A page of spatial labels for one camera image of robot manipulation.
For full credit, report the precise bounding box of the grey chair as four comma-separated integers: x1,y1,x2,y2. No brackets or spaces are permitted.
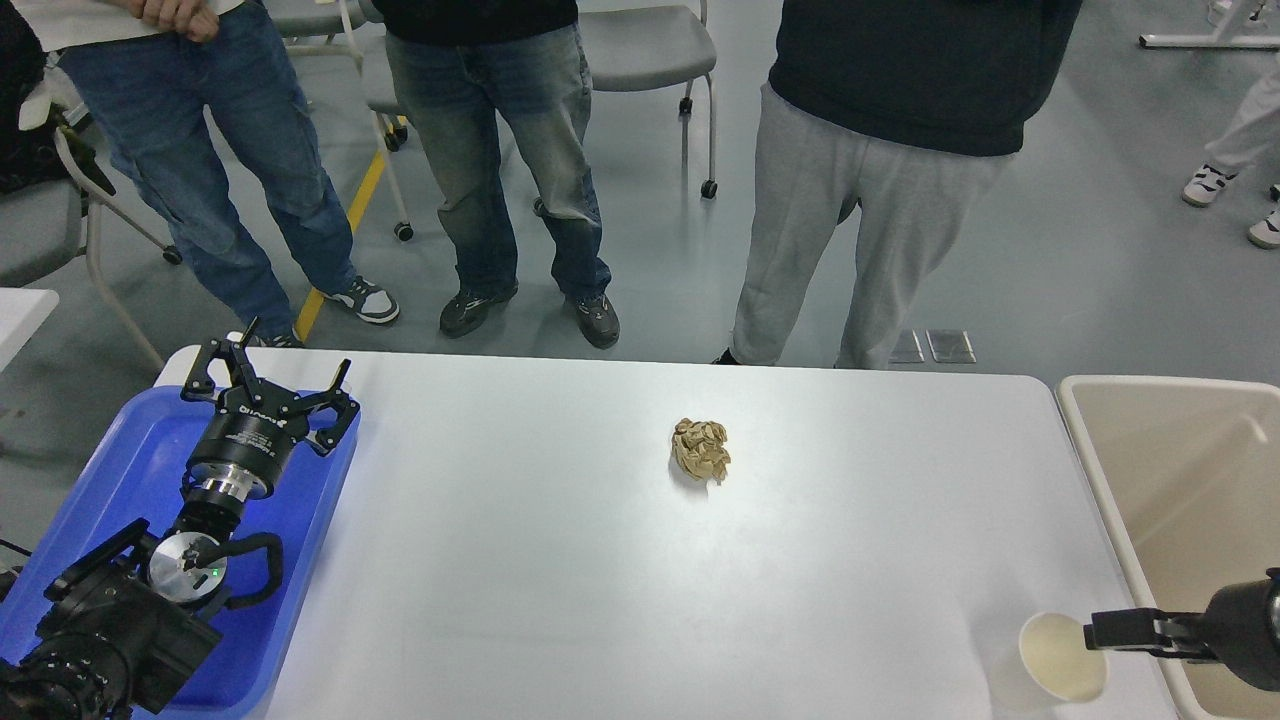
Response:
1,73,182,369
579,1,718,199
262,0,416,241

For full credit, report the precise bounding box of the person in grey sweatpants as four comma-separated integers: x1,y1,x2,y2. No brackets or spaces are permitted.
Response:
719,1,1082,370

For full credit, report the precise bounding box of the grey chair centre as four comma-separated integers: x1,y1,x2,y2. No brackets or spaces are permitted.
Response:
579,1,718,199

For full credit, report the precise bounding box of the white side table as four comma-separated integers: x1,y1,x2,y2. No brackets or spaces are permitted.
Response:
0,287,60,372

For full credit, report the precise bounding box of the person in white shoes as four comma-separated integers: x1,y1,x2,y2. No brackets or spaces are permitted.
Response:
1181,69,1279,208

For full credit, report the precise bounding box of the chair top right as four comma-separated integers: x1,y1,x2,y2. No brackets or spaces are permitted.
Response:
1137,1,1279,51

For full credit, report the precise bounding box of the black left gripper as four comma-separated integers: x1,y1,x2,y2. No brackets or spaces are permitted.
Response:
180,318,361,498

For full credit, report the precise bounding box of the crumpled brown paper ball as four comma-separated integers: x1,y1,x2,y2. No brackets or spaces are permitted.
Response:
671,418,731,484

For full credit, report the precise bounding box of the person in blue jeans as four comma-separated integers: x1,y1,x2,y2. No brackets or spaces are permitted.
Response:
15,1,401,347

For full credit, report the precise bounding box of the white paper cup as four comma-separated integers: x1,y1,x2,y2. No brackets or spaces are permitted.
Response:
1018,612,1108,705

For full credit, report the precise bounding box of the beige plastic bin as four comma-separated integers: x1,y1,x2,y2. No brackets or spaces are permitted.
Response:
1057,375,1280,720

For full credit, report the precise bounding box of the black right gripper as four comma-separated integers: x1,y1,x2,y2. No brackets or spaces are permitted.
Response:
1084,570,1279,692

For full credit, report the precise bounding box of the person in faded jeans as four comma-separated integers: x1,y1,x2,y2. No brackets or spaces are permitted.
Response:
370,0,622,348

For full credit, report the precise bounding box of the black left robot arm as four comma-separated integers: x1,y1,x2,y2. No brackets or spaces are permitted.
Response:
3,338,360,719

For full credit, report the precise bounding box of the grey chair behind left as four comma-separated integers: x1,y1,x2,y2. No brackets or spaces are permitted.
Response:
262,0,416,241

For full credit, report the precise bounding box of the blue plastic tray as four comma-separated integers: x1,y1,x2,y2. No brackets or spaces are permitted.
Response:
0,386,362,720

